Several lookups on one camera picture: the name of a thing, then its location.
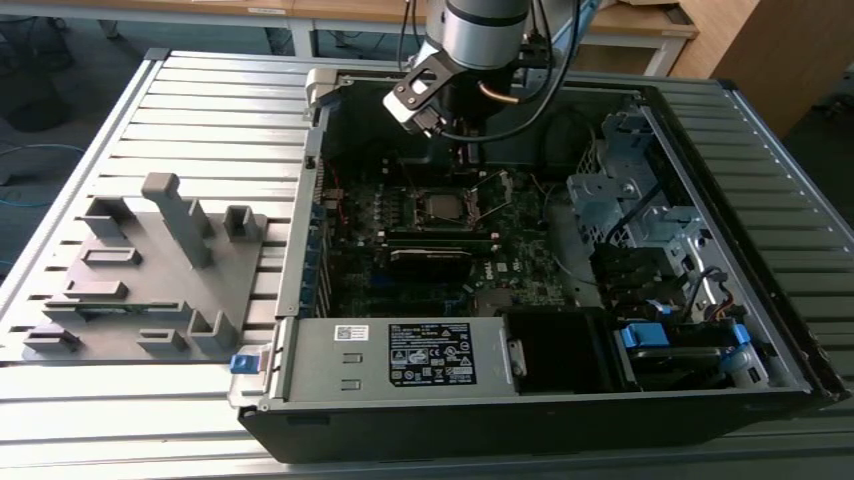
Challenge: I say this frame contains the silver CPU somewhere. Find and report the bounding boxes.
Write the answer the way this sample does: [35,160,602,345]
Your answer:
[426,193,468,220]

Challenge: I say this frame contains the CPU socket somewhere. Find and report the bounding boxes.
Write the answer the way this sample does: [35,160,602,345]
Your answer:
[410,185,486,232]

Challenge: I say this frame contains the green motherboard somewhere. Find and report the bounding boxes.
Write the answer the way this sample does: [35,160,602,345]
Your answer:
[319,169,602,319]

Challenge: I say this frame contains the green RAM stick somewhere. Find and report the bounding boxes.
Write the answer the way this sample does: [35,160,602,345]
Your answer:
[76,303,152,317]

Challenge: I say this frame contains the blue floor cable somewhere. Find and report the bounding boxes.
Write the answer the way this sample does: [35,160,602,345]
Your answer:
[0,142,87,156]

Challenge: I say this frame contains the black camera cable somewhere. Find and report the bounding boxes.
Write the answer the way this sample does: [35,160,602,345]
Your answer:
[439,0,580,144]

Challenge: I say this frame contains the black disk drive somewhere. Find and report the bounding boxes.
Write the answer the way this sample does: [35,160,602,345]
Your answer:
[630,347,727,392]

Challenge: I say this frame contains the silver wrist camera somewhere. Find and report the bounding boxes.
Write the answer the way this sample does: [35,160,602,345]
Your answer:
[380,52,447,137]

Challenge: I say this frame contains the black office chair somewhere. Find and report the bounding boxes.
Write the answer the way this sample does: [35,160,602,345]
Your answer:
[0,14,76,134]

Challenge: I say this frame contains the silver metal drive cage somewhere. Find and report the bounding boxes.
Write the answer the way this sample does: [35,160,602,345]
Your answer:
[564,97,722,281]

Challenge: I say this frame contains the wooden desk white frame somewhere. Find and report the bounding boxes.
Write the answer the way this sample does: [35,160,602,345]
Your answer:
[0,0,701,76]

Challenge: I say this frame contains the blue disk carrier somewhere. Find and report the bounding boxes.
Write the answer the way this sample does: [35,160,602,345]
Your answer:
[616,322,671,349]

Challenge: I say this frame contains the copper coloured curved tube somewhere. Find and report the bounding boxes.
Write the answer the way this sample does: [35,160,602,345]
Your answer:
[476,81,520,107]

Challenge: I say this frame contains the grey parts rack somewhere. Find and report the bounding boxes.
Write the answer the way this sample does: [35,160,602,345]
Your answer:
[19,172,272,362]

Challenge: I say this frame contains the black open PC case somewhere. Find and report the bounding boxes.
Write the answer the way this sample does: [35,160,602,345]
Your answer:
[225,67,853,466]

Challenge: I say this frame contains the grey case release latch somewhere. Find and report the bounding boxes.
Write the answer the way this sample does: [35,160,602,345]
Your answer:
[304,68,343,122]

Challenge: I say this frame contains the wooden cabinet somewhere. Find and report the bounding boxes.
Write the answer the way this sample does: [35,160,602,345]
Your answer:
[670,0,854,139]

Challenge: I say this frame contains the black drive cable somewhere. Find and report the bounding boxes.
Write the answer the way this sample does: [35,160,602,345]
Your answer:
[602,180,666,249]

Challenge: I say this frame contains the bronze chipset heatsink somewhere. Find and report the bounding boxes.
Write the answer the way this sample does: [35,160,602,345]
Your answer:
[474,287,516,312]

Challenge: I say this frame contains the black RAM slot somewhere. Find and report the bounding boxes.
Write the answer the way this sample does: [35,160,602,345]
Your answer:
[384,228,490,241]
[383,239,488,251]

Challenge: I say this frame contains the black heatsink block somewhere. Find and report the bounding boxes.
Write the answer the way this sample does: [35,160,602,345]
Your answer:
[388,248,476,282]

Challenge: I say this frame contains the grey power supply unit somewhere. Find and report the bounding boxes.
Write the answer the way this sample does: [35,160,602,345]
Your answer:
[270,316,528,404]

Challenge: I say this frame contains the metal socket cover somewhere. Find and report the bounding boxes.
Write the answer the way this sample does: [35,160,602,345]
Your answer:
[468,171,516,222]

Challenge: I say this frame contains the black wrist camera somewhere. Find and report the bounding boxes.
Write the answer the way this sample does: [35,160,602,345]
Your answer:
[514,32,556,71]

